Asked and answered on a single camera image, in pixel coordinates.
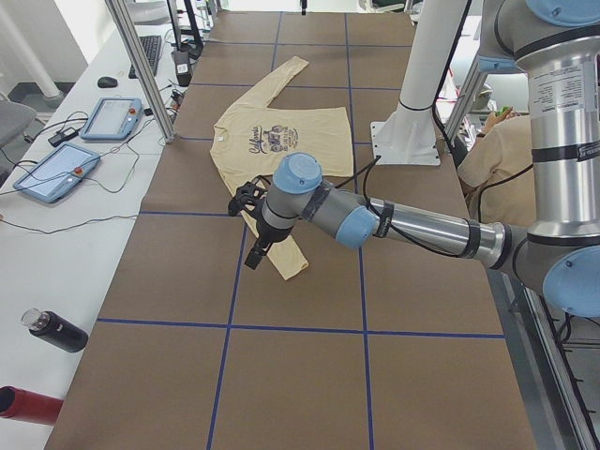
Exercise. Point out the black computer mouse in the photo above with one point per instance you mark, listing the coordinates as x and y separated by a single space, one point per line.
107 82

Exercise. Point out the aluminium frame post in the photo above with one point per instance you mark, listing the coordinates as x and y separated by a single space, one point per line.
126 28

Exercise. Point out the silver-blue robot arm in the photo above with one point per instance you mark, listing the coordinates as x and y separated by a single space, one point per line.
556 43

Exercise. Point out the black keyboard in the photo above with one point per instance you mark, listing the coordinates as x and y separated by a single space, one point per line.
151 46

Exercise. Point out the green handled tool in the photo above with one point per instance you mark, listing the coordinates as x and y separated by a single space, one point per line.
503 110

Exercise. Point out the black water bottle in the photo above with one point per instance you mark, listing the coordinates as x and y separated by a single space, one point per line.
54 329

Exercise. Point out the seated person in beige shirt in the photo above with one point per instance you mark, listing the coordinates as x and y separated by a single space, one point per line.
496 176

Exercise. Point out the pale yellow long-sleeve shirt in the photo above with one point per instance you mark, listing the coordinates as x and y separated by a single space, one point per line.
251 138

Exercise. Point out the brown gridded table mat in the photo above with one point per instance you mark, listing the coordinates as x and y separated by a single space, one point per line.
387 346

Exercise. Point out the near blue teach pendant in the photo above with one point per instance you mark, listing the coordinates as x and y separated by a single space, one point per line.
58 173

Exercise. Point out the black power adapter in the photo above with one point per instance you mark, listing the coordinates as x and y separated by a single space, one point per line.
63 136

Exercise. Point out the red water bottle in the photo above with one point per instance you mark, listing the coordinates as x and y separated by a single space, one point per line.
22 405

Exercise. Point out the blue teach pendant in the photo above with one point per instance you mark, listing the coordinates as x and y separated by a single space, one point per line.
58 173
113 119

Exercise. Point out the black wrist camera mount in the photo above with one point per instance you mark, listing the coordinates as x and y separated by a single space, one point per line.
247 198

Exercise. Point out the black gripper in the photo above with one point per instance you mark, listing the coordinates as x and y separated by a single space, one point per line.
270 232

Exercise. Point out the far blue teach pendant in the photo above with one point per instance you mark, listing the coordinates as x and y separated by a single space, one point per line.
113 119

